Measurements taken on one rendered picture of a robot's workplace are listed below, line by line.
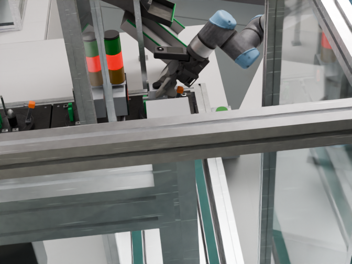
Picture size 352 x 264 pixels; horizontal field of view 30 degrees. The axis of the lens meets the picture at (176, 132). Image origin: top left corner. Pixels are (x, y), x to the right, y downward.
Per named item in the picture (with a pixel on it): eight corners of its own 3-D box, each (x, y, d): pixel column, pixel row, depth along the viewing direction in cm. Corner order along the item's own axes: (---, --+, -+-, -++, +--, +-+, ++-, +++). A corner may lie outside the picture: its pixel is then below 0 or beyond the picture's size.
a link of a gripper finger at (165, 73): (165, 95, 225) (182, 80, 220) (151, 87, 223) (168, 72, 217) (166, 88, 227) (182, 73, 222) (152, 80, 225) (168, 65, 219)
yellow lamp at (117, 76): (124, 74, 196) (123, 59, 192) (125, 83, 192) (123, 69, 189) (108, 75, 195) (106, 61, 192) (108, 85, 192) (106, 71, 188)
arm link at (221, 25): (236, 29, 202) (216, 10, 201) (213, 54, 207) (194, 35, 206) (241, 23, 209) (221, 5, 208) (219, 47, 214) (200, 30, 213)
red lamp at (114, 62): (123, 59, 192) (121, 45, 189) (123, 69, 189) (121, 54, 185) (106, 61, 192) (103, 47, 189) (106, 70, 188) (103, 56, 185)
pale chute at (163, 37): (181, 54, 252) (189, 47, 249) (178, 74, 242) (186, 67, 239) (124, 9, 241) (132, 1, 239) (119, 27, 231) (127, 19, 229)
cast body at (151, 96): (167, 96, 225) (165, 79, 221) (168, 103, 222) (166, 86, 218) (142, 98, 225) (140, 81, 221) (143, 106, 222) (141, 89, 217)
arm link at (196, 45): (198, 42, 206) (195, 28, 212) (189, 52, 208) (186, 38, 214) (216, 53, 209) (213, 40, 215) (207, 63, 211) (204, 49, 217)
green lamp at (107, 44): (121, 45, 189) (119, 30, 186) (121, 54, 185) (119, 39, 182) (103, 46, 189) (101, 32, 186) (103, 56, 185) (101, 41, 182)
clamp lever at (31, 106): (31, 118, 225) (35, 101, 220) (30, 122, 223) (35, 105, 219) (20, 116, 224) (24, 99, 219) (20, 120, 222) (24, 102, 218)
